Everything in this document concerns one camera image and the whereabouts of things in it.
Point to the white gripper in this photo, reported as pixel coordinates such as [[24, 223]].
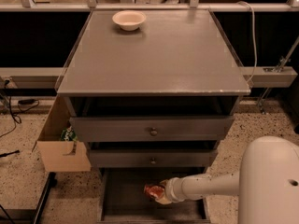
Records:
[[172, 189]]

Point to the red coke can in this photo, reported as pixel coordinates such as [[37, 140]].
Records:
[[154, 191]]

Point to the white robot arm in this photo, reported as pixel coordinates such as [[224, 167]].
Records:
[[267, 184]]

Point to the brass middle drawer knob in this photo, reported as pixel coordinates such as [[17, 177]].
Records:
[[153, 161]]

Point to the brass drawer knob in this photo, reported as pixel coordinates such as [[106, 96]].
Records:
[[153, 161], [153, 132]]

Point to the bottom grey open drawer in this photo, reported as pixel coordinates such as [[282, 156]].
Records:
[[123, 200]]

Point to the brass top drawer knob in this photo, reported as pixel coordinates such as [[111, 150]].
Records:
[[153, 132]]

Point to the top grey drawer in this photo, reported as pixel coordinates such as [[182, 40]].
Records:
[[137, 129]]

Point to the middle grey drawer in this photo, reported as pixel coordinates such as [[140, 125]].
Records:
[[123, 158]]

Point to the grey drawer cabinet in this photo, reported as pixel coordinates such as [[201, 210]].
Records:
[[176, 64]]

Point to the green chip bag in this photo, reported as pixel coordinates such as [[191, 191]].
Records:
[[68, 134]]

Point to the cardboard box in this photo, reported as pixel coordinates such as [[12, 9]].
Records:
[[60, 154]]

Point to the white bowl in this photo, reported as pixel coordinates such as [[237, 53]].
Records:
[[129, 20]]

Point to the black metal floor frame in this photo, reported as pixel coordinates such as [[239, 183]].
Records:
[[29, 216]]

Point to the metal rail beam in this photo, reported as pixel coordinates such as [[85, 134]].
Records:
[[48, 78]]

